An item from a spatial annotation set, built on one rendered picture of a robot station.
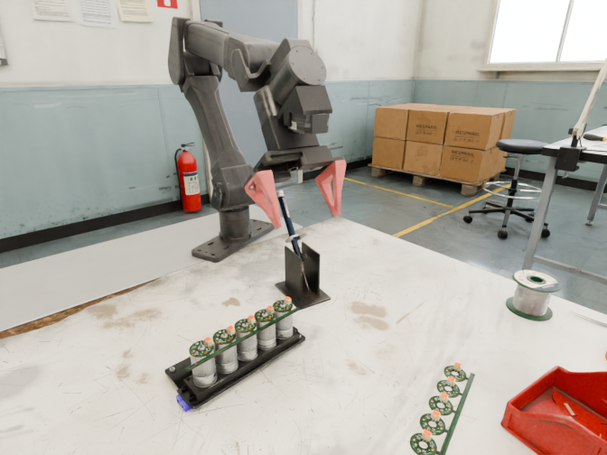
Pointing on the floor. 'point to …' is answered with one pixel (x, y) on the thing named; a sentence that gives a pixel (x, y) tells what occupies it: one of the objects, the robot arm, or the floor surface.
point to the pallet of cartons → (442, 143)
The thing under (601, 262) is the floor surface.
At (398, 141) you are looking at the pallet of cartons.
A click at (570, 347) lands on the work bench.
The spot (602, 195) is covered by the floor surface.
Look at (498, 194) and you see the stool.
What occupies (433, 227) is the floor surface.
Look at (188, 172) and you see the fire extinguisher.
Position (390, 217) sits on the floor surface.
